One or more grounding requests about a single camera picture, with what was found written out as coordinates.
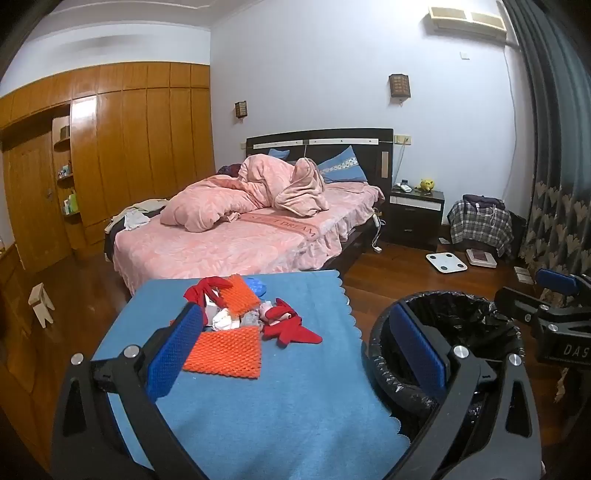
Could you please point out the green bottle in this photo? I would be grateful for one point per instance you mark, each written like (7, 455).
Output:
(72, 205)

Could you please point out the dark hoodie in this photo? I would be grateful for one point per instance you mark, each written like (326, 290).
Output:
(482, 202)

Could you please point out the bed with pink sheet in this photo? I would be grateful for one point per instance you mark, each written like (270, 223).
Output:
(240, 249)

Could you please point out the black-lined trash bin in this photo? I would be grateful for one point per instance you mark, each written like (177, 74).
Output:
(466, 323)

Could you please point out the small wall lamp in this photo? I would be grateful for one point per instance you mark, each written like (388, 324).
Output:
(241, 110)

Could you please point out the white tissue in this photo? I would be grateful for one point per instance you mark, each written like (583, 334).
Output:
(224, 319)

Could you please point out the wooden wardrobe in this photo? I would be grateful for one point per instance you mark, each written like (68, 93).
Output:
(138, 138)

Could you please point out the dark patterned curtain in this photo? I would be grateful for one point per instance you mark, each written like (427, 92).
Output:
(554, 138)

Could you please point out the crumpled grey paper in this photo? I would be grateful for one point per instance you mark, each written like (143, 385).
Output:
(251, 319)

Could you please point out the wall air conditioner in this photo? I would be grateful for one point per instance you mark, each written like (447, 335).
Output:
(466, 21)

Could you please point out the orange foam net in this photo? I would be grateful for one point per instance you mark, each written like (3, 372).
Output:
(242, 295)
(226, 355)

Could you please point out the crumpled blue plastic bag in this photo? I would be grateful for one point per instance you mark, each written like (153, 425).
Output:
(256, 286)

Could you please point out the pink bathroom scale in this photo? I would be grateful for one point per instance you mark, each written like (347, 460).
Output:
(481, 257)

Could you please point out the yellow plush toy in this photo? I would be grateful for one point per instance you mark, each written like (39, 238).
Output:
(427, 184)

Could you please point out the red ribbon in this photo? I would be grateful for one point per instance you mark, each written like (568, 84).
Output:
(205, 288)
(288, 332)

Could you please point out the small wooden stool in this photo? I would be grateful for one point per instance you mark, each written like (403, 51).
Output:
(40, 302)

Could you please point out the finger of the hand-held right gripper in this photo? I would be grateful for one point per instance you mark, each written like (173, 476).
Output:
(521, 304)
(556, 281)

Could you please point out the dark wooden headboard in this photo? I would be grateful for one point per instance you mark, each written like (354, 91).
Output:
(332, 143)

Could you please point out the wall socket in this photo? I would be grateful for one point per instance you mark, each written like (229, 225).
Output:
(402, 138)

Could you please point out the pink duvet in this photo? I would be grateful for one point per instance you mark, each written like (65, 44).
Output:
(217, 198)

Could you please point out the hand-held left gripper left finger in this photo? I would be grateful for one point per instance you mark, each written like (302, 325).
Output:
(178, 346)

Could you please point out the plaid shirt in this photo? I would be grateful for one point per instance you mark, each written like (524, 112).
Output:
(480, 226)

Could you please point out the large blue pillow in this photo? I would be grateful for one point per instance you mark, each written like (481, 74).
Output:
(344, 166)

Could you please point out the blue scalloped table cloth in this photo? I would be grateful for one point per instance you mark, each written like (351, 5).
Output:
(286, 415)

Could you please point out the white remote control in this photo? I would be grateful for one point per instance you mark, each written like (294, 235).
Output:
(404, 186)

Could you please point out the large wall lamp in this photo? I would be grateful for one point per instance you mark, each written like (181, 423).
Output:
(399, 86)

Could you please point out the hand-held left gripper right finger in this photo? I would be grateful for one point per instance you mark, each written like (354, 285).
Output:
(415, 346)

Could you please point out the white bathroom scale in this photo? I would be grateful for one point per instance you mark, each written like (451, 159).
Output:
(445, 262)

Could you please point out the pale clothes pile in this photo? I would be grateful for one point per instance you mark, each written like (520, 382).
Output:
(138, 214)

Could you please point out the dark nightstand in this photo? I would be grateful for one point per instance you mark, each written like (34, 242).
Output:
(413, 217)

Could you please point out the small blue pillow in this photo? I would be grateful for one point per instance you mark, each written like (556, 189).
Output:
(278, 153)

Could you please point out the white power strip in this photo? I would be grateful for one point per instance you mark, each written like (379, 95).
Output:
(377, 221)

